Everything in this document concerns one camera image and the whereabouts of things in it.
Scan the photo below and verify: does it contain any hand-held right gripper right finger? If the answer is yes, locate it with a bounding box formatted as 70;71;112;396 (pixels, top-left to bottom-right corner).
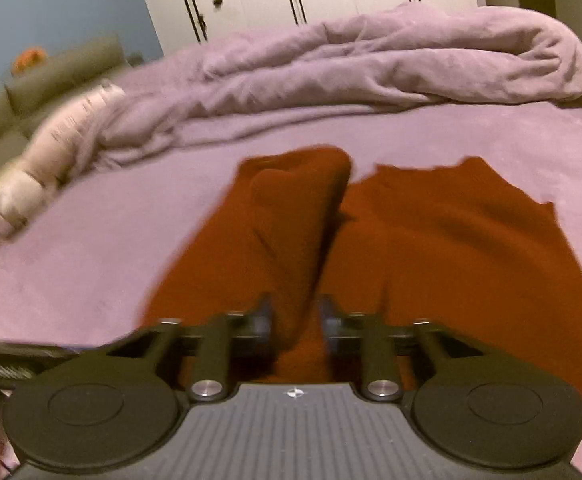
318;293;478;404

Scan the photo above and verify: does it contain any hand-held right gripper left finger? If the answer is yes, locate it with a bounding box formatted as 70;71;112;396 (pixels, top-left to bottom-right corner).
105;293;277;404

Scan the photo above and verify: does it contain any rust brown buttoned cardigan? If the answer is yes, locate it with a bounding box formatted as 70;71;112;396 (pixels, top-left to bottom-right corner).
138;145;582;407

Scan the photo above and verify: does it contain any cream plush toy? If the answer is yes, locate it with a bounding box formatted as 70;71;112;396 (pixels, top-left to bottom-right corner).
0;80;128;261

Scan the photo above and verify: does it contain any purple duvet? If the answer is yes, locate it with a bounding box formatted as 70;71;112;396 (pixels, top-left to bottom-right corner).
78;2;582;172

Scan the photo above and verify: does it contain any grey-green sofa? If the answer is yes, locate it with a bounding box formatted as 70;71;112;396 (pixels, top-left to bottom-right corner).
0;34;143;172

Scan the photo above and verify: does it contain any orange toy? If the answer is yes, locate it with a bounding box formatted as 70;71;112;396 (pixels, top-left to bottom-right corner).
13;47;48;77

